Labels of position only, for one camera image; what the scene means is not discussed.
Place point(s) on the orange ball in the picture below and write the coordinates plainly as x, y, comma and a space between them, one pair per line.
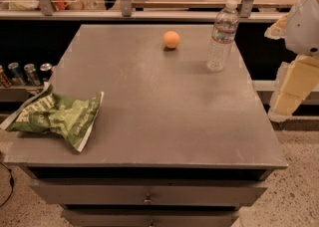
171, 39

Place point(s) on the upper grey drawer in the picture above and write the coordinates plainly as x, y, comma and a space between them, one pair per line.
98, 192

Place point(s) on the silver drink can middle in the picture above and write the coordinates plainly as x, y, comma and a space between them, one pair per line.
32, 74

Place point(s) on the silver drink can right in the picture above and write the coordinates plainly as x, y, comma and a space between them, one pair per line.
46, 71

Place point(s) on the lower grey drawer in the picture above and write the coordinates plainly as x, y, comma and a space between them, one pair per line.
149, 218

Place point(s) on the grey drawer cabinet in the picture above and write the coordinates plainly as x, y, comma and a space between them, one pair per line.
164, 117

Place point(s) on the clear plastic water bottle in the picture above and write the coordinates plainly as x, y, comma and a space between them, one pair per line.
222, 37

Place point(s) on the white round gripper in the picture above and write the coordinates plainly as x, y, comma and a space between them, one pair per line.
304, 28

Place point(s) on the grey drawer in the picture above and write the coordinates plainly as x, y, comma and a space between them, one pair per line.
98, 192
149, 218

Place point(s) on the green jalapeno chip bag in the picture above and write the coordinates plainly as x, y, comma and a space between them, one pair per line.
48, 112

